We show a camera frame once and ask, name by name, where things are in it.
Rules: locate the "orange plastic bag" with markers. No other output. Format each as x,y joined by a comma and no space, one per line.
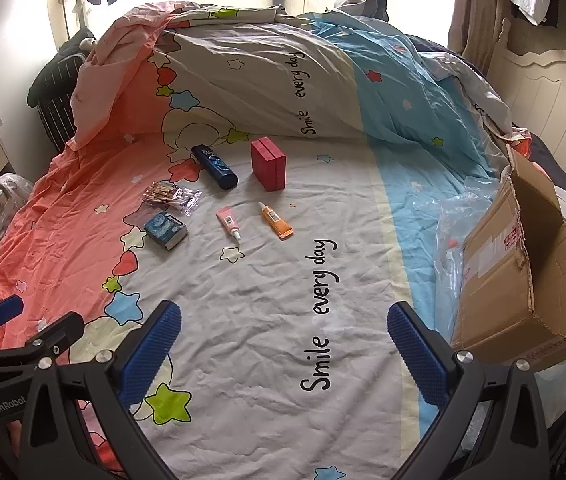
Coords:
519,144

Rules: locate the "cream wooden headboard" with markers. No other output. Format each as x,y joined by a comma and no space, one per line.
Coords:
553,95

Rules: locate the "pink glue tube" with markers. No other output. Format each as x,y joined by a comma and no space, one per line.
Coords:
227,222

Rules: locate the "red box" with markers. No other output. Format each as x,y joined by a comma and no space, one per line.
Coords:
268,164

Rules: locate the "brown cardboard box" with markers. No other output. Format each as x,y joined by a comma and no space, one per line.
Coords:
503,300

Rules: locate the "bag of cotton swabs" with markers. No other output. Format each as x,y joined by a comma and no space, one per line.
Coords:
165,195

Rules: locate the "star printed duvet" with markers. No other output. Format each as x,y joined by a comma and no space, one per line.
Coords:
263,70

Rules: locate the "dark blue blanket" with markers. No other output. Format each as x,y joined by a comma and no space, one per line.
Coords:
545,160

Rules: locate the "beige curtain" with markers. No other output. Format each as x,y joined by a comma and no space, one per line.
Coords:
473,10

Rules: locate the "orange glue tube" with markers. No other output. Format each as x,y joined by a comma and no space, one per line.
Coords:
275,220

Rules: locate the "small blue patterned box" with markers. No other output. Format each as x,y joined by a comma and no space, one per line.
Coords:
165,230

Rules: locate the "crumpled clear plastic bag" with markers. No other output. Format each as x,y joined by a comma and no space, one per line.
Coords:
0,205

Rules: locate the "dark blue shampoo bottle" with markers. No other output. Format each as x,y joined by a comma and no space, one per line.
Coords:
215,169

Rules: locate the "dark grey cloth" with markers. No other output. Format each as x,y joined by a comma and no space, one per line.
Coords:
368,0

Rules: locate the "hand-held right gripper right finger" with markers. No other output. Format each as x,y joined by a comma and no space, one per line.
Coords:
419,355

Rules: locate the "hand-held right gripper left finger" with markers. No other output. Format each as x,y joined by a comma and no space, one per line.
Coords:
152,355

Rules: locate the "star printed bedsheet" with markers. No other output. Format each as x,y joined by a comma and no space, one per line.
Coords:
263,310

